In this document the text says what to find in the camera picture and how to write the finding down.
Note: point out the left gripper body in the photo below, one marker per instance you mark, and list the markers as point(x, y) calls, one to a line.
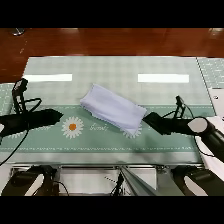
point(41, 118)

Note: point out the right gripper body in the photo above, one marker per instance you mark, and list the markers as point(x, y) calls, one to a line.
point(165, 125)

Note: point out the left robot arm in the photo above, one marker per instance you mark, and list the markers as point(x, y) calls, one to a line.
point(10, 122)

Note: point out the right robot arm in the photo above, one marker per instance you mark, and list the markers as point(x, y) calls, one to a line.
point(213, 135)

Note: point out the light blue folded shirt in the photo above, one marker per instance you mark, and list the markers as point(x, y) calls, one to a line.
point(111, 108)

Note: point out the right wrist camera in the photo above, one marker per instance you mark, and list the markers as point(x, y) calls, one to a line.
point(179, 101)

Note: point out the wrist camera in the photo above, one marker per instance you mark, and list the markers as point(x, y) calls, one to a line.
point(19, 87)
point(179, 101)

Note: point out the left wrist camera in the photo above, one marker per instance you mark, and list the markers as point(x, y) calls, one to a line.
point(19, 87)

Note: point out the silver frame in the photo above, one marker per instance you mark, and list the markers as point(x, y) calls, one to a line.
point(140, 186)

